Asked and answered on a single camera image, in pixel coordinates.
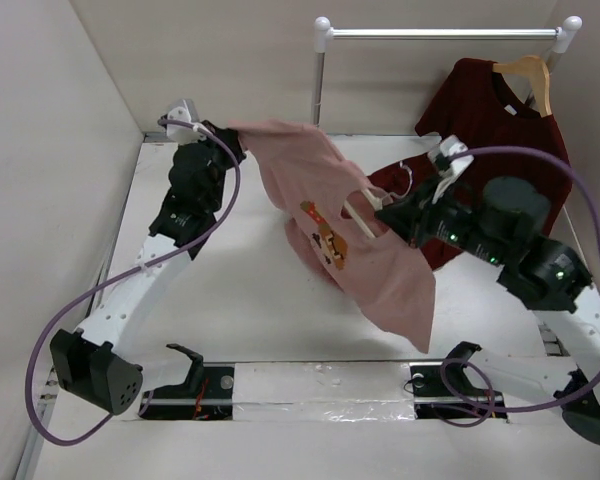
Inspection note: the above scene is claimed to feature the dark red t shirt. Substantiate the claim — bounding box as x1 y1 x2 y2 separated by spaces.
367 57 575 274

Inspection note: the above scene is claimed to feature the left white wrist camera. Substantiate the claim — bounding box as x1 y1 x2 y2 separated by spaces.
158 99 200 145

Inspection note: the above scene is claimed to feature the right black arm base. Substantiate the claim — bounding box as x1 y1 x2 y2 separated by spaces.
403 341 508 428

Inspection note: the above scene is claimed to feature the pink t shirt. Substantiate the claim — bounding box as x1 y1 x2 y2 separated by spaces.
230 120 436 353

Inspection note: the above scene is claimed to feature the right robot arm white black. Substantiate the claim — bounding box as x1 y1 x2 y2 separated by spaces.
375 177 600 445

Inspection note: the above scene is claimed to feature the wooden hanger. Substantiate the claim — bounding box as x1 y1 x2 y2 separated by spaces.
492 55 552 118

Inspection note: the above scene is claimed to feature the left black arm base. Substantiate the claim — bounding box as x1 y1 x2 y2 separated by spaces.
138 343 235 421

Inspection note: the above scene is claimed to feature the metal clothes rack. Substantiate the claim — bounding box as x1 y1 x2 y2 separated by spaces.
309 16 583 135

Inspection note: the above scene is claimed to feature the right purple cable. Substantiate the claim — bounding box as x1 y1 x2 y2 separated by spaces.
429 145 600 426

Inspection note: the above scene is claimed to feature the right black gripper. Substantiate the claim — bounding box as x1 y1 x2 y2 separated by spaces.
375 171 510 266

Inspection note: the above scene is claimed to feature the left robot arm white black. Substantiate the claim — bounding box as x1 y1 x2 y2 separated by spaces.
50 121 246 415

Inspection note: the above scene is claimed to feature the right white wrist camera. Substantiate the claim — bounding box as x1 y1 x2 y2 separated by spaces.
427 135 474 203

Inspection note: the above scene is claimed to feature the cream plastic hanger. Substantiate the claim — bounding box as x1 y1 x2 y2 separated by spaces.
343 160 414 239

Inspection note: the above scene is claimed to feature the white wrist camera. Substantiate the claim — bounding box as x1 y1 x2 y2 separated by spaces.
158 99 200 145
427 135 474 203

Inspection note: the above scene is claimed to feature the purple cable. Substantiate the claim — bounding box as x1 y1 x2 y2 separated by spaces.
25 117 244 446
429 145 600 426

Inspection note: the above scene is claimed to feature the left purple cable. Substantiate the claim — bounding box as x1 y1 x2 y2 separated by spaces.
25 117 244 446

